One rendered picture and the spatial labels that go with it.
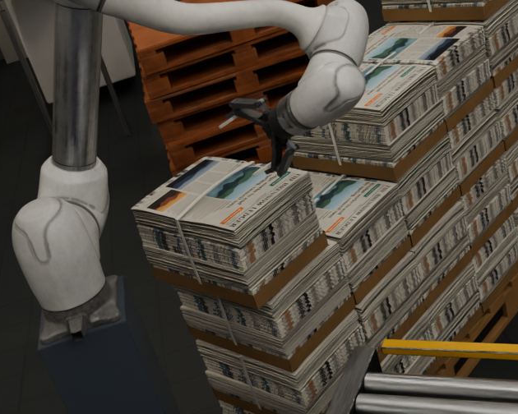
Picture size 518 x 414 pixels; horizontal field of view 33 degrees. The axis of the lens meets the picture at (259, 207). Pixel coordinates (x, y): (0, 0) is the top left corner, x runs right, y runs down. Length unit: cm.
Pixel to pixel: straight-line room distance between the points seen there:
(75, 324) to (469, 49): 147
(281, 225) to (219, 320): 36
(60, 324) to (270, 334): 55
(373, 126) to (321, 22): 66
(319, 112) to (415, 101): 81
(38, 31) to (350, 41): 479
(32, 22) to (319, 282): 450
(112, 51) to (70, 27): 459
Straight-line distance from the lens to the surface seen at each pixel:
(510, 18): 297
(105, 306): 196
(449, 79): 267
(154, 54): 448
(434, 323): 278
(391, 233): 249
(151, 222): 222
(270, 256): 210
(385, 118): 240
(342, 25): 183
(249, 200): 209
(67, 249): 188
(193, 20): 173
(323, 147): 258
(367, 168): 251
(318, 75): 174
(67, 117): 197
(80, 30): 190
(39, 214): 189
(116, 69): 652
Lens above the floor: 201
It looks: 28 degrees down
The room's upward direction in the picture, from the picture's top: 17 degrees counter-clockwise
